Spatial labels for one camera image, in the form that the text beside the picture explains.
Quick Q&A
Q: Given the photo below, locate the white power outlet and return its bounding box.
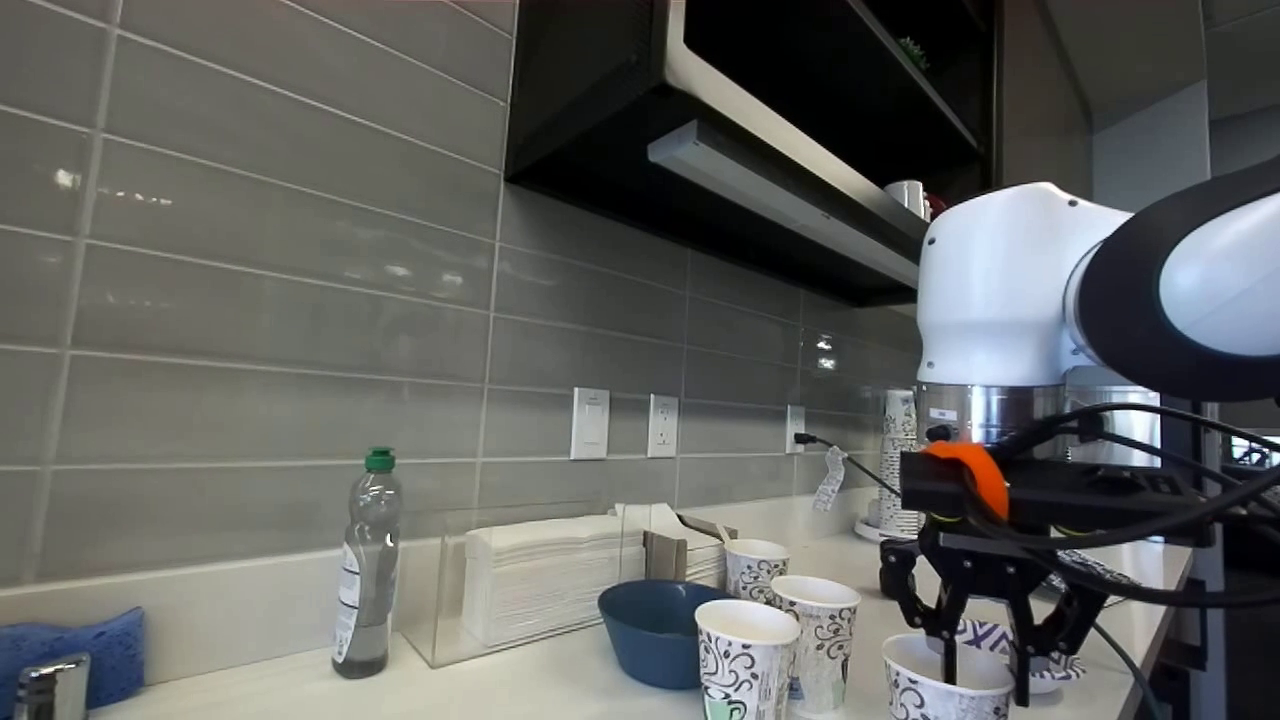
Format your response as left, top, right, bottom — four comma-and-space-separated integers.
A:
645, 391, 680, 459

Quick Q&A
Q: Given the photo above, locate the blue sponge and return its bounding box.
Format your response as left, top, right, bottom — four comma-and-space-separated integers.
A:
0, 606, 147, 715

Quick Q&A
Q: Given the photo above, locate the white mug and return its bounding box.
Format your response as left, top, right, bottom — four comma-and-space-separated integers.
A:
878, 178, 934, 225

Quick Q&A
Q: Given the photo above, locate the blue bowl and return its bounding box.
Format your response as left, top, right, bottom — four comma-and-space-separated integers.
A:
594, 576, 734, 692

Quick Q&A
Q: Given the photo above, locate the orange cable strap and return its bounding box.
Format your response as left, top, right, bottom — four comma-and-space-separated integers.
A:
919, 438, 1015, 527

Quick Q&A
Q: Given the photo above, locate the clear bottle with green cap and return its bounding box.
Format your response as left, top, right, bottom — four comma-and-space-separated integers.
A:
327, 445, 406, 683

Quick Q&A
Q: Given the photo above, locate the patterned paper cup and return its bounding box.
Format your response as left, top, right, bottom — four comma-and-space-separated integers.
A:
878, 632, 1021, 720
768, 572, 864, 715
720, 535, 791, 613
692, 598, 804, 720

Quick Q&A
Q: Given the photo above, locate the gray napkin holder box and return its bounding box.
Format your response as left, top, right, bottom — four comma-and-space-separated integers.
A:
639, 509, 734, 589

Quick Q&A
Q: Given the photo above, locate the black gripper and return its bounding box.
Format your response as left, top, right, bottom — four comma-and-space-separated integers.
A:
893, 519, 1112, 714

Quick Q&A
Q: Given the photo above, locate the tall stack of paper cups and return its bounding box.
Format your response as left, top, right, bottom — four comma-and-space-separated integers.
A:
870, 389, 922, 535

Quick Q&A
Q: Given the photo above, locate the black plugged power cable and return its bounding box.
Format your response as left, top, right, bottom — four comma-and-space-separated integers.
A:
791, 429, 904, 502

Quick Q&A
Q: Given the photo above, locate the white light switch plate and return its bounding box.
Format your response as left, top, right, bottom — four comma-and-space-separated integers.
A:
568, 386, 613, 464

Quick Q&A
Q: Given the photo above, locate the chrome faucet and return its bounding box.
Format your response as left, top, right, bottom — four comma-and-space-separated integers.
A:
6, 651, 97, 720

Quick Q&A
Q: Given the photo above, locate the dark upper cabinet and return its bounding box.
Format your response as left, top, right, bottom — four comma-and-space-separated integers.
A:
499, 0, 1003, 310

